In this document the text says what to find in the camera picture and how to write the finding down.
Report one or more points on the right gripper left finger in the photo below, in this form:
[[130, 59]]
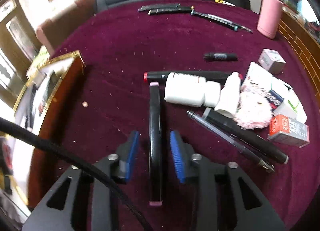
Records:
[[78, 201]]

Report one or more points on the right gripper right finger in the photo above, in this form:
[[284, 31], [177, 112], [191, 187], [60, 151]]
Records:
[[225, 196]]

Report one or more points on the clear gel pen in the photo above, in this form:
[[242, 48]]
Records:
[[241, 148]]

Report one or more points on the pink capped black marker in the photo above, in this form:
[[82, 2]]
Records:
[[155, 149]]

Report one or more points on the thick black pen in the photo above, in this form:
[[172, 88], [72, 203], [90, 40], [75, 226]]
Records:
[[228, 125]]

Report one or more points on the grey red medicine box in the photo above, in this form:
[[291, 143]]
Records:
[[288, 131]]

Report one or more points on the pink plush toy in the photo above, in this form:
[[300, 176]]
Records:
[[254, 111]]

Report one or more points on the small white bottle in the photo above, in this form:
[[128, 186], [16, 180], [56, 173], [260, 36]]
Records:
[[229, 96]]

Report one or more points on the gold rimmed white tray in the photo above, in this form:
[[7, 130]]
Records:
[[26, 172]]

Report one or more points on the large white pill bottle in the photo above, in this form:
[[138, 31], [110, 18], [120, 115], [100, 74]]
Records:
[[191, 90]]

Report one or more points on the white blue medicine box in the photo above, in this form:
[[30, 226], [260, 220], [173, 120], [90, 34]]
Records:
[[260, 81]]

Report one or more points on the red capped black marker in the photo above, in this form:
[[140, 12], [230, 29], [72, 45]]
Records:
[[161, 76]]

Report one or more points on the small grey cardboard box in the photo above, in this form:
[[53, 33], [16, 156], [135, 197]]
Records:
[[271, 61]]

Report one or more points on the wooden glass door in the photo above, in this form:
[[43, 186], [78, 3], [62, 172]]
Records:
[[19, 47]]

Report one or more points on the brown pink armchair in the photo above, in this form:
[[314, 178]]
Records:
[[52, 32]]

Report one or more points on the black teal tipped pen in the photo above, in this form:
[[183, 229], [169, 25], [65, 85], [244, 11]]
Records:
[[215, 20]]

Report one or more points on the thin silver tipped pen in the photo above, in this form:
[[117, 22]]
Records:
[[228, 21]]

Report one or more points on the pink thermos bottle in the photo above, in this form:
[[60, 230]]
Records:
[[269, 17]]

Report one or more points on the black gold tipped pen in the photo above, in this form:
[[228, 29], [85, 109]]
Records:
[[171, 10]]

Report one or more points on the black pen far left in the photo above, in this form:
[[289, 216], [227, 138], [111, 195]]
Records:
[[158, 6]]

